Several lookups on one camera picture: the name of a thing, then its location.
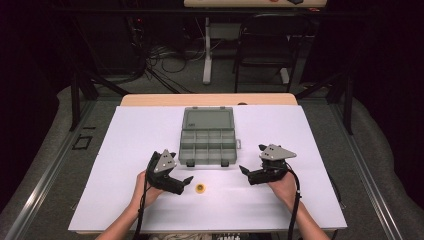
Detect tangle of floor cables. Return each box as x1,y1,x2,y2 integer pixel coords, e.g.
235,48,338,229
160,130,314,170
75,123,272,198
143,43,208,94

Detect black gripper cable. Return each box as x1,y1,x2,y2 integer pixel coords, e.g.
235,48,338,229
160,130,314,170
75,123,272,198
285,165,303,240
133,173,152,240

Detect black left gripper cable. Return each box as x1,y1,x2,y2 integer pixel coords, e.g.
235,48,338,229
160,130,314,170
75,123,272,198
133,173,152,240

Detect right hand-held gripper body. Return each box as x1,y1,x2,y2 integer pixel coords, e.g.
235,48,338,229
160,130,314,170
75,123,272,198
248,143,298,186

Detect aluminium floor rail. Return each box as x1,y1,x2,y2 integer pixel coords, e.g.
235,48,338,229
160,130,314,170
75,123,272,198
3,99,98,240
329,99,404,240

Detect white desk leg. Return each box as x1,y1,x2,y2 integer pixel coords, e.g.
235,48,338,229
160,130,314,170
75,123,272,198
202,16,214,85

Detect white table cover sheet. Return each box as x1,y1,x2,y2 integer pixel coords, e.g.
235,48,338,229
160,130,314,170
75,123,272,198
68,104,348,233

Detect black folding chair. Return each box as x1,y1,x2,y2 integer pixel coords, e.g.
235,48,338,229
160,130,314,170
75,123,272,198
232,13,316,94

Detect black metal stand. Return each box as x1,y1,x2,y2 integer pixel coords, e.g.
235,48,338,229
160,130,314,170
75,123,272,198
68,71,129,132
294,71,354,136

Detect person's right hand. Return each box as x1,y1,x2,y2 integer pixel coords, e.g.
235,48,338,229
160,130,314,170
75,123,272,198
267,170,302,208

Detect grey clear plastic organizer box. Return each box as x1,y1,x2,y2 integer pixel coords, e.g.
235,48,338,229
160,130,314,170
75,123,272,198
178,106,242,168

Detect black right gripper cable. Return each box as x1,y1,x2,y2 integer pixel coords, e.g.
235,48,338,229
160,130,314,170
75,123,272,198
285,165,303,240

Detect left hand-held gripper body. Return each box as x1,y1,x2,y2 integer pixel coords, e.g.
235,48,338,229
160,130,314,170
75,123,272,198
145,148,186,196

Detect light wooden background desk top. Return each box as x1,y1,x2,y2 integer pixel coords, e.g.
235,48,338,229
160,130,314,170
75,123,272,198
183,0,329,9

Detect person's left hand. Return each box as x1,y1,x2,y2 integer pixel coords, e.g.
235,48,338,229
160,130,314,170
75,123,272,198
131,169,164,210

